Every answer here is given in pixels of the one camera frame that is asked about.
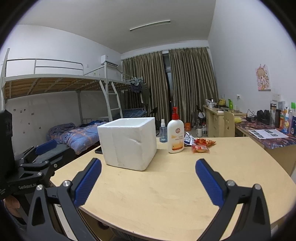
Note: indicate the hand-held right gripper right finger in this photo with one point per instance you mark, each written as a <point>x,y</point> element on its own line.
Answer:
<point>209,183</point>

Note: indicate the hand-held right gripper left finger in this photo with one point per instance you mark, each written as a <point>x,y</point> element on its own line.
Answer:
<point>89,183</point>

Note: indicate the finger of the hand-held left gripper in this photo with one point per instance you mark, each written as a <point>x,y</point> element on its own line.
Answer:
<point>34,166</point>
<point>46,146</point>

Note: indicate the white foam box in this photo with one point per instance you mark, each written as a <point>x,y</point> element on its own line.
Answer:
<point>127,148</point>

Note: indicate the person's left hand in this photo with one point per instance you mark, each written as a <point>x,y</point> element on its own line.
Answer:
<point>11,205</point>

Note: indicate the black smartphone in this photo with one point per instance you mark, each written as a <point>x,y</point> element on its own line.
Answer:
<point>99,150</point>

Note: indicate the red snack packet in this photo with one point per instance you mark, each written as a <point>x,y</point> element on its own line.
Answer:
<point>204,141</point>
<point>200,148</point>

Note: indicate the blue patterned quilt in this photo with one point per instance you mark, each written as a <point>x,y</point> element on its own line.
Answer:
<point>81,136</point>

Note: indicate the blue and white packet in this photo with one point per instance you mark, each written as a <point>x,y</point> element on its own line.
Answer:
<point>188,139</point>

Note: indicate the white mug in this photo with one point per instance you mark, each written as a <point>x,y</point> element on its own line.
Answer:
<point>198,132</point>

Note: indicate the white lotion pump bottle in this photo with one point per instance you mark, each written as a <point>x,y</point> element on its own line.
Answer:
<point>175,139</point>

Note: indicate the orange container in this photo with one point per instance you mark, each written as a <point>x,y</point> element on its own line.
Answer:
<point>187,127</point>

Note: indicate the wooden chair with face cutout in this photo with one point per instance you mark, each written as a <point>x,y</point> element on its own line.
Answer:
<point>229,125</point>

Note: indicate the light wooden desk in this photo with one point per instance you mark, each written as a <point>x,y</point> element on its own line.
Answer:
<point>214,120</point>

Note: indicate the long white metal bunk bed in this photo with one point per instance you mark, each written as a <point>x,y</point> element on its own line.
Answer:
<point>46,83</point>

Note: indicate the clear blue spray bottle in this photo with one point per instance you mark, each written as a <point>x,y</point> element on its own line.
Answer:
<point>163,136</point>

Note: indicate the black folding chair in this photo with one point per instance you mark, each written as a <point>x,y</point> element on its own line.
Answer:
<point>200,114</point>
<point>153,112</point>

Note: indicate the yellow cloth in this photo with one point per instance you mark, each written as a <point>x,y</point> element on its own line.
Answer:
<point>238,120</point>

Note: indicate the desk with patterned cover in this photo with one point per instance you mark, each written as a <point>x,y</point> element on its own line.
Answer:
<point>277,148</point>

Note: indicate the printed paper sheet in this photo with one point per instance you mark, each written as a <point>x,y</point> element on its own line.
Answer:
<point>268,134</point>

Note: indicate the white kettle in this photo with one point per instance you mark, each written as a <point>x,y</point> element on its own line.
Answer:
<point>210,103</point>

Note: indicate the yellow box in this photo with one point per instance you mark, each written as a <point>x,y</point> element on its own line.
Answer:
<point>221,102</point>

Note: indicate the green plastic bottle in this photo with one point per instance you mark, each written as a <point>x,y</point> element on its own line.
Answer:
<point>230,104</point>

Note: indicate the blue plaid bedding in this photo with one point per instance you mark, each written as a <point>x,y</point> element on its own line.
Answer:
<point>134,112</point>

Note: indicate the black headphones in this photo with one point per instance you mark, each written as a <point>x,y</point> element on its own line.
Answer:
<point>263,116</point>

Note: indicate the white metal ladder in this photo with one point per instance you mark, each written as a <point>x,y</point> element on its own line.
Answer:
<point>115,93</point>

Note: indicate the dark thermos flask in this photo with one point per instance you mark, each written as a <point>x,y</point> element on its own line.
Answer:
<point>273,113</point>

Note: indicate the brown curtain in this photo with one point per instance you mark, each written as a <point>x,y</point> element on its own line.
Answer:
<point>145,88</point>
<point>192,88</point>

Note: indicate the white and blue bottle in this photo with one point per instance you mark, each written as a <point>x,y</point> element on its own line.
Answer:
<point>288,122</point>

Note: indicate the short white metal bunk bed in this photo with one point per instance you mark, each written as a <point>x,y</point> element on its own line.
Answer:
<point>124,85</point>

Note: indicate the dark hanging clothes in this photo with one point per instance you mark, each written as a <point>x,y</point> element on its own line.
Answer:
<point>140,91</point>

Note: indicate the white air conditioner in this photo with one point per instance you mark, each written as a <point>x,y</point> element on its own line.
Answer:
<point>108,60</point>

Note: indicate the light blue clothes hanger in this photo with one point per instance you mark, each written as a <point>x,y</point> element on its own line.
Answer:
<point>134,81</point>

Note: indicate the green capped bottle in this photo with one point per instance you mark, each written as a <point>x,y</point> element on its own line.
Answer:
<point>293,107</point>

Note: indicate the ceiling tube light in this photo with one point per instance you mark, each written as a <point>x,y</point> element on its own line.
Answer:
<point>150,25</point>

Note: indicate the group of small wall stickers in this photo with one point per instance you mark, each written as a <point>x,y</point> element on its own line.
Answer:
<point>23,110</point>

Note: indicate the white wall switch box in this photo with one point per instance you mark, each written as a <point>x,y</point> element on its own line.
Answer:
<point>276,96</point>

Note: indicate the pink cartoon wall poster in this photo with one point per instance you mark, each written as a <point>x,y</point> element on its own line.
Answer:
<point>263,77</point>

